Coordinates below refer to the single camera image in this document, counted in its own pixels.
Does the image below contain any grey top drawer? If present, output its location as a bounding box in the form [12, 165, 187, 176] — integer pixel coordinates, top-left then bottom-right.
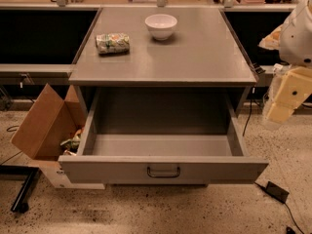
[59, 88, 268, 185]

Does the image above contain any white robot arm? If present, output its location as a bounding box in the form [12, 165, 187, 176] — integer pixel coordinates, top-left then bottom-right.
[261, 0, 312, 128]

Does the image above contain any black power adapter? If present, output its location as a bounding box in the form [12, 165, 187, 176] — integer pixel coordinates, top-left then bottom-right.
[265, 181, 289, 204]

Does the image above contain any white ceramic bowl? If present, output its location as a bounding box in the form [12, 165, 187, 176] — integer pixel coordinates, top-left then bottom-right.
[145, 14, 177, 40]

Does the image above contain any grey metal cabinet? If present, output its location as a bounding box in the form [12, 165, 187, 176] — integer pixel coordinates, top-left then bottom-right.
[67, 6, 258, 115]

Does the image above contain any green white snack bag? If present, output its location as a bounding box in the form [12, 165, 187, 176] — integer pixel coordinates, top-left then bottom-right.
[96, 33, 130, 55]

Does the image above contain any brown cardboard box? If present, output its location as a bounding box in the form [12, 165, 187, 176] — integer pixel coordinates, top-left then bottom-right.
[10, 83, 106, 191]

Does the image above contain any black metal stand leg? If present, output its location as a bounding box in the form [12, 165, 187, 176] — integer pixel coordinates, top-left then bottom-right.
[0, 165, 39, 214]

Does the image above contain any black power cable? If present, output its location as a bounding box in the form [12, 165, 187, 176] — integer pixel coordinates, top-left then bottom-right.
[242, 87, 255, 137]

